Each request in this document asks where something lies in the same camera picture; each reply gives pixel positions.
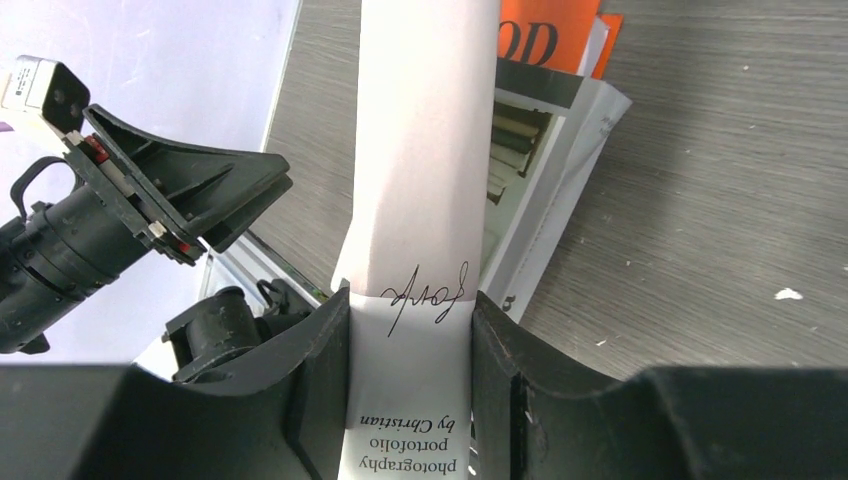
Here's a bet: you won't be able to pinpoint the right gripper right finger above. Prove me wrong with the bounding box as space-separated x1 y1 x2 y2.
472 294 847 479

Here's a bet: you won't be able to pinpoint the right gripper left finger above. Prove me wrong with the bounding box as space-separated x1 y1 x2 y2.
1 290 350 479

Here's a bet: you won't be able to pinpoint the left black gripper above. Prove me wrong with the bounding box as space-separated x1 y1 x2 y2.
62 105 293 266

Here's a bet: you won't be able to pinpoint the grey white portfolio file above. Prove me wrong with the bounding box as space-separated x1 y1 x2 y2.
337 1 501 479

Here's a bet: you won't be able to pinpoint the photo magazine pages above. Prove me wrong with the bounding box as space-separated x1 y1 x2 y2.
480 58 632 322

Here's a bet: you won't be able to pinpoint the orange book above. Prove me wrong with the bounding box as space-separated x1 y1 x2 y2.
498 0 624 79

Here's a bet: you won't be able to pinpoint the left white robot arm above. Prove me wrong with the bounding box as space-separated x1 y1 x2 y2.
1 104 293 354

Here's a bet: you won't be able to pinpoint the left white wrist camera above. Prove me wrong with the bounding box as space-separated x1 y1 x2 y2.
1 55 91 156

